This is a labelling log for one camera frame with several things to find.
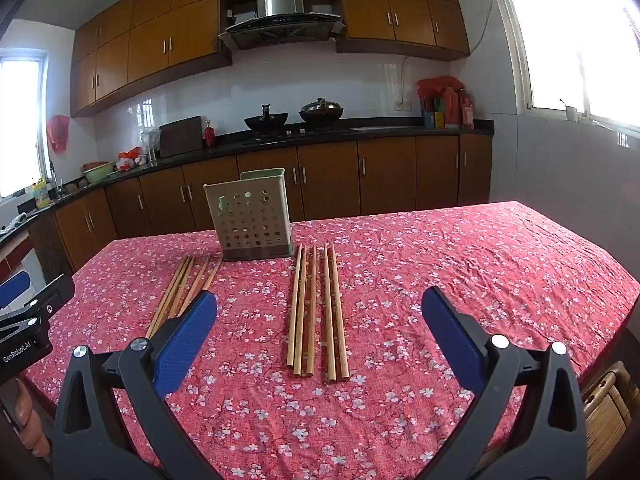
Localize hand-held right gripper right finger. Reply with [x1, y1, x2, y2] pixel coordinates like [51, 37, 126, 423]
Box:
[421, 286, 588, 480]

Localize large bright window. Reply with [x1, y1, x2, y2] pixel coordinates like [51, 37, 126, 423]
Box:
[495, 0, 640, 136]

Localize red and white plastic bag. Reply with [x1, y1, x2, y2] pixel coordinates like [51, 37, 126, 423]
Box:
[116, 147, 146, 172]

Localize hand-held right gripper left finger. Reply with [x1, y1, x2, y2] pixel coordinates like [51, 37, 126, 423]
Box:
[52, 290, 218, 480]

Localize red oil jug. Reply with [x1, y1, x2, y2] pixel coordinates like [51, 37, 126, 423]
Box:
[442, 86, 462, 128]

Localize beige perforated chopstick holder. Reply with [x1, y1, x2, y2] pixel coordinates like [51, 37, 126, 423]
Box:
[202, 167, 295, 262]

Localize small kitchen window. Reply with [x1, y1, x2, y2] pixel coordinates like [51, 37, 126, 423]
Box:
[0, 47, 51, 201]

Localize hanging red plastic bag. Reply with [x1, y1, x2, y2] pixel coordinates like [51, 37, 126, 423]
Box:
[46, 115, 71, 155]

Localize wok with glass lid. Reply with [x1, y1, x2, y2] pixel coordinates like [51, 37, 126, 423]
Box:
[299, 98, 346, 124]

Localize red bag on bottles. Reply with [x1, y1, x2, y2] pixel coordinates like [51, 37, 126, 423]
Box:
[416, 76, 466, 102]

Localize dark wooden cutting board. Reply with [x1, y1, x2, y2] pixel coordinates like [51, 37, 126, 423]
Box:
[159, 116, 204, 158]

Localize wooden base cabinets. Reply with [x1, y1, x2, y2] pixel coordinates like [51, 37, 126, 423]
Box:
[27, 132, 493, 273]

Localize wicker chair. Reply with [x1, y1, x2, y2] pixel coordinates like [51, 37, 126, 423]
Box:
[580, 360, 633, 478]

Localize black gas stove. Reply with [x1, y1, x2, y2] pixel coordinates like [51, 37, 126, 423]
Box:
[242, 127, 353, 137]

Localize person's left hand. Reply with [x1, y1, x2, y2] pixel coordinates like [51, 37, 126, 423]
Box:
[15, 377, 52, 459]

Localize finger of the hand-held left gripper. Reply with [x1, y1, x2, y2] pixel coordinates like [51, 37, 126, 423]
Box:
[0, 270, 30, 310]
[0, 273, 76, 347]

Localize green basin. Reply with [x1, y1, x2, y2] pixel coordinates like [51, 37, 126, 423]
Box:
[82, 161, 117, 184]

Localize black wok with handle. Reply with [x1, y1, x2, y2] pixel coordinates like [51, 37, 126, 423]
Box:
[244, 104, 289, 133]

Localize steel range hood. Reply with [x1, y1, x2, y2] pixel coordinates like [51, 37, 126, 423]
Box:
[218, 0, 346, 51]

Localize black kitchen countertop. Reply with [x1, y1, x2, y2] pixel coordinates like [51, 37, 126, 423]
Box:
[0, 119, 496, 243]

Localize red floral tablecloth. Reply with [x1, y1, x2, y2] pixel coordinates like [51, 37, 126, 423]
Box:
[22, 201, 640, 480]

